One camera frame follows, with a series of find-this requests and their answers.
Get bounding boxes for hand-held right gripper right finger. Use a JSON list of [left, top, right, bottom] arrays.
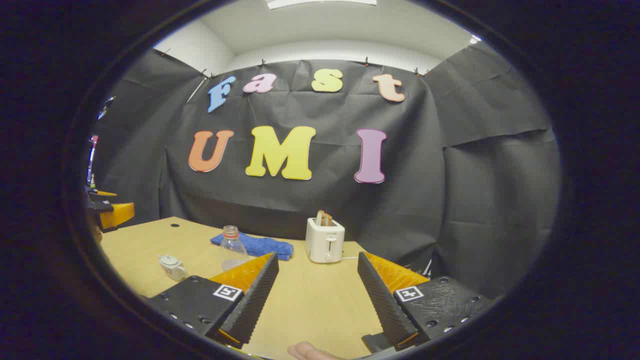
[[356, 251, 495, 352]]

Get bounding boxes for clear plastic water bottle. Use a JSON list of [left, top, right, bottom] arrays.
[[220, 225, 249, 272]]

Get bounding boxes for blue towel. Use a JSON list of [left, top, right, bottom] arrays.
[[210, 232, 294, 262]]

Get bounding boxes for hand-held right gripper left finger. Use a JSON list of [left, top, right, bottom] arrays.
[[145, 252, 280, 350]]

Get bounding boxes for white teacup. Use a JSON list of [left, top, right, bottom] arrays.
[[158, 255, 188, 282]]

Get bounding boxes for ceiling light panel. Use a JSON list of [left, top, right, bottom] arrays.
[[265, 0, 378, 10]]

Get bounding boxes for computer monitor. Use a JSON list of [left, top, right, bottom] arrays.
[[87, 135, 99, 186]]

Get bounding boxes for white toaster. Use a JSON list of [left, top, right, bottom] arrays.
[[305, 217, 346, 264]]

